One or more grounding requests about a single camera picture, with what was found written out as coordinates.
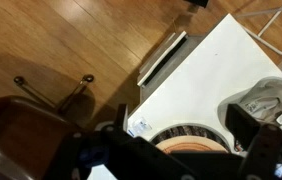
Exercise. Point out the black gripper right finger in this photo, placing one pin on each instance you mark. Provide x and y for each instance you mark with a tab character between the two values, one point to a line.
242	126

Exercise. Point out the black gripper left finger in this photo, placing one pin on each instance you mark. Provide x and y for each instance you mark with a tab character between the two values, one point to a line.
122	116

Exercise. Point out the round log slice pillow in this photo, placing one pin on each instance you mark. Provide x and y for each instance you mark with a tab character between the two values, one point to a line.
191	144

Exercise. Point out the metal chair base legs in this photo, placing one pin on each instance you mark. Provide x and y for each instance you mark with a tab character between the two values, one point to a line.
77	90

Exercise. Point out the cleaning wipes packet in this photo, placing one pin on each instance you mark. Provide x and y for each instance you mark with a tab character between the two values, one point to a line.
140	126

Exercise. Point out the beige cap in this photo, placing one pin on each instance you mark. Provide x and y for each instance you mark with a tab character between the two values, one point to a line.
267	96

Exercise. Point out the white desk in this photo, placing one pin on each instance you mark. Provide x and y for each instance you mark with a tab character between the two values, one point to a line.
214	66

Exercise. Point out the white drawer unit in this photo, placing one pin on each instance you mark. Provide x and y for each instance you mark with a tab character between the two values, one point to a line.
167	63

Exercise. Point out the white metal rack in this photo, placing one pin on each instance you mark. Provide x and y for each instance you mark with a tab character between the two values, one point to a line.
271	41

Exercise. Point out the black floor object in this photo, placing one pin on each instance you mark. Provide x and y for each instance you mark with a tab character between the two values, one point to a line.
199	2

